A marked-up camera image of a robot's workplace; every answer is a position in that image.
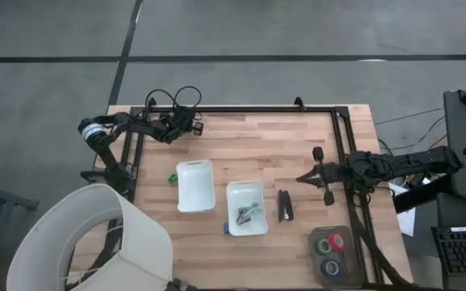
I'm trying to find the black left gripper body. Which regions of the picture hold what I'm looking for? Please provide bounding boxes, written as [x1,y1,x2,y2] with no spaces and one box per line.
[158,109,205,137]

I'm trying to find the black keyboard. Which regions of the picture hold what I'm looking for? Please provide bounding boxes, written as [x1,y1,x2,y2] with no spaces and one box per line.
[430,226,466,276]

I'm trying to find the clear grey plastic bin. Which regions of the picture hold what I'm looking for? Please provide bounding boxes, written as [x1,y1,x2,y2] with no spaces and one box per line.
[307,225,363,289]

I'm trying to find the black metal table frame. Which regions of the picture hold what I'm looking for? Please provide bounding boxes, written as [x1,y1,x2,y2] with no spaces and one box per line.
[119,104,386,290]

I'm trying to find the blue tape roll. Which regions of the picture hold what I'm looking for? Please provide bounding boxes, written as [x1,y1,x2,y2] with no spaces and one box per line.
[320,258,342,279]

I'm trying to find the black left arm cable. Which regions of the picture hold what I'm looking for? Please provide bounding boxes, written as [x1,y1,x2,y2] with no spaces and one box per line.
[144,85,203,112]

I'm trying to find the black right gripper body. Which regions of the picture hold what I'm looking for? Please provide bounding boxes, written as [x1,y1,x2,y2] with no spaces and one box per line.
[312,145,351,206]

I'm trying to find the black support beam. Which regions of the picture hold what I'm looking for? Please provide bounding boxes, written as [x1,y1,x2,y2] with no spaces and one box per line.
[392,173,453,214]

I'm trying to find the white plastic bin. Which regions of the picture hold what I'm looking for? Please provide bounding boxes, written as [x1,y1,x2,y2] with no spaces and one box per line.
[226,179,269,237]
[176,158,217,213]

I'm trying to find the thin floor cables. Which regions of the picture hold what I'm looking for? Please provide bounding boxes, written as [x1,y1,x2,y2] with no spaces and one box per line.
[373,106,447,153]

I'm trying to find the white paper sheet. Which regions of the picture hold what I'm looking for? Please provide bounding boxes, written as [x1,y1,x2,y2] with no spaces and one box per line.
[388,181,417,238]

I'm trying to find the black staple remover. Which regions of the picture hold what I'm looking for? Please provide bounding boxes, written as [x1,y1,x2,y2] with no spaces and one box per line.
[235,205,252,226]

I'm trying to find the white lamp shade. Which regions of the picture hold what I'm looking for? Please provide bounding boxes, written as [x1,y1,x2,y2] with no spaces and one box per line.
[6,183,174,291]

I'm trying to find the black stapler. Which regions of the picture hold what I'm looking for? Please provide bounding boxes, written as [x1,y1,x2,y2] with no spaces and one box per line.
[277,189,295,223]

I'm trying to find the red tape roll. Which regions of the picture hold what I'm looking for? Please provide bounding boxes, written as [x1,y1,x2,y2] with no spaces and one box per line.
[328,233,345,252]

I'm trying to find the green tape roll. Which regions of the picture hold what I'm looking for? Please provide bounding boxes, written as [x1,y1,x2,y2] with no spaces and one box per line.
[315,237,333,256]

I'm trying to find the black cable bundle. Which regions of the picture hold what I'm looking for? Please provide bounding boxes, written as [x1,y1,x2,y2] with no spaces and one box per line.
[349,192,414,291]

